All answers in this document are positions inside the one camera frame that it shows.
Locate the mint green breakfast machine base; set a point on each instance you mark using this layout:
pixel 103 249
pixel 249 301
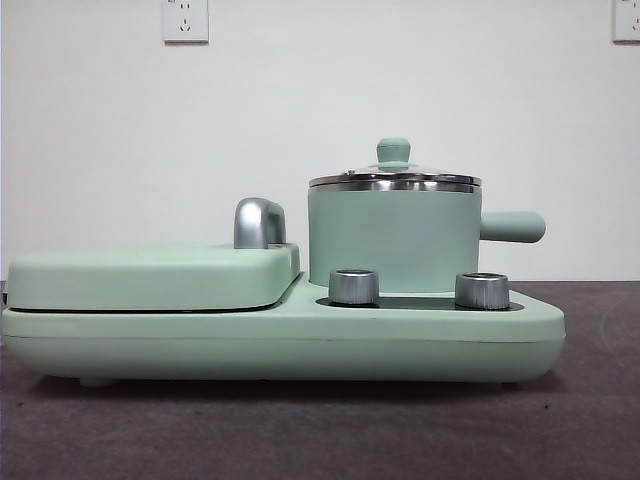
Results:
pixel 300 345

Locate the mint green griddle cover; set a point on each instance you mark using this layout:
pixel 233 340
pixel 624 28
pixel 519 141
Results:
pixel 150 277

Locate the glass lid with green knob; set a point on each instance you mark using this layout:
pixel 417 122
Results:
pixel 393 151

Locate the silver control knob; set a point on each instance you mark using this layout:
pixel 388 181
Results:
pixel 353 287
pixel 482 290

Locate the white wall socket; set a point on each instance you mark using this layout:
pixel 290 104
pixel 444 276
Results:
pixel 627 20
pixel 185 22

